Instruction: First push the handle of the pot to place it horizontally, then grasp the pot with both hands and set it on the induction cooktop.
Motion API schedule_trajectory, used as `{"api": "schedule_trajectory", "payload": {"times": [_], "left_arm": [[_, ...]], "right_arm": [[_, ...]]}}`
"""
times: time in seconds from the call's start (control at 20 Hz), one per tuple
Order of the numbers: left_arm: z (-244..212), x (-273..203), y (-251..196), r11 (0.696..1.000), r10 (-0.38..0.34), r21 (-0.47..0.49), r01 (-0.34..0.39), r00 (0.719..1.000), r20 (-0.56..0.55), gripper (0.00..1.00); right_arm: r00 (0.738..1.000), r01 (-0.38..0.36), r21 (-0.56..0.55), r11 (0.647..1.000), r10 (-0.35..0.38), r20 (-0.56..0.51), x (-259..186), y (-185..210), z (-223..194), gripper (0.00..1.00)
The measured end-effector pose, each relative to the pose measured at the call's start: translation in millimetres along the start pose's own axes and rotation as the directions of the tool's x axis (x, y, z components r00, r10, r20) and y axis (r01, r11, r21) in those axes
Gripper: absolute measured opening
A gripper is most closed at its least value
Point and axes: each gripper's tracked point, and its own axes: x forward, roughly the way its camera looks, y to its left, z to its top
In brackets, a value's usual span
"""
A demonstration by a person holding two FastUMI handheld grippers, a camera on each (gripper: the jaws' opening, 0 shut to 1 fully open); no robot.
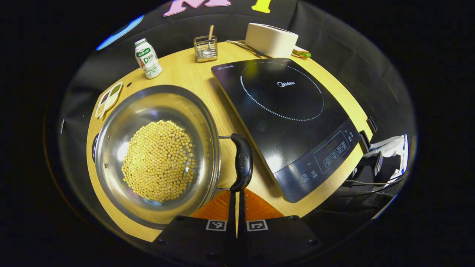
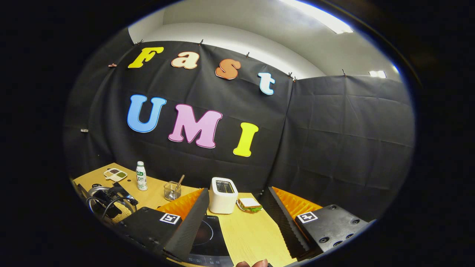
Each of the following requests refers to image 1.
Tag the white divided dish with beans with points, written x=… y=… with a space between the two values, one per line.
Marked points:
x=107 y=100

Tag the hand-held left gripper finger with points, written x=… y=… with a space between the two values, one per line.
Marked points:
x=241 y=215
x=232 y=215

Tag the black induction cooktop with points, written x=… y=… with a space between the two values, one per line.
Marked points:
x=282 y=104

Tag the black backdrop cloth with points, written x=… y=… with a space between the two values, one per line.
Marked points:
x=326 y=37

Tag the white cloth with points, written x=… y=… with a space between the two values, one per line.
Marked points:
x=393 y=146

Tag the sandwich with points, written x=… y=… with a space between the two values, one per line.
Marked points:
x=301 y=52

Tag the white drink bottle green label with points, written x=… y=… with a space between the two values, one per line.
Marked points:
x=147 y=59

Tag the white toaster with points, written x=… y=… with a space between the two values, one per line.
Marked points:
x=271 y=39

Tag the pile of yellow soybeans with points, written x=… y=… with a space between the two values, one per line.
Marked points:
x=159 y=159

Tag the silver metal clip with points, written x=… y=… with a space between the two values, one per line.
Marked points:
x=62 y=126

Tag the wooden stick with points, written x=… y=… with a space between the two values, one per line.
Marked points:
x=210 y=32

